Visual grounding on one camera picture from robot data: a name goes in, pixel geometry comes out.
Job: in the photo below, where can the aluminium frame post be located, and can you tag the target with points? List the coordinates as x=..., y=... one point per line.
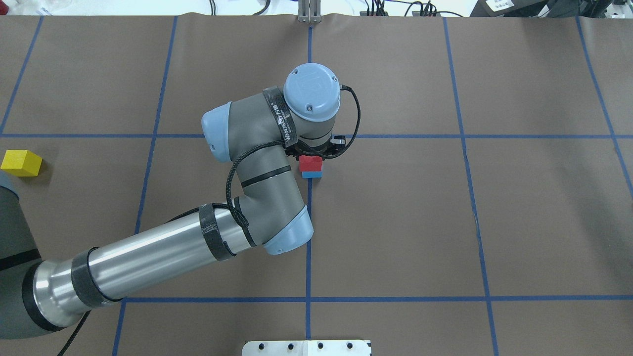
x=309, y=11

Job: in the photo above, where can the white camera post base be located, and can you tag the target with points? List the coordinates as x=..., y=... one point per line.
x=308, y=348

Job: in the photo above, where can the red block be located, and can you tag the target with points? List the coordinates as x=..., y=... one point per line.
x=310, y=163

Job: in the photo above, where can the blue block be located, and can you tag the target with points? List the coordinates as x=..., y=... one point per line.
x=312, y=174

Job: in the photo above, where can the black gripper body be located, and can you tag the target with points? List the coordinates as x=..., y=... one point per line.
x=302, y=152

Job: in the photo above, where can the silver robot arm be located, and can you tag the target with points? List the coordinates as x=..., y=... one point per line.
x=263, y=207

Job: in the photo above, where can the yellow block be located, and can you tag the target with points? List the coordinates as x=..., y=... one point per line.
x=21, y=163

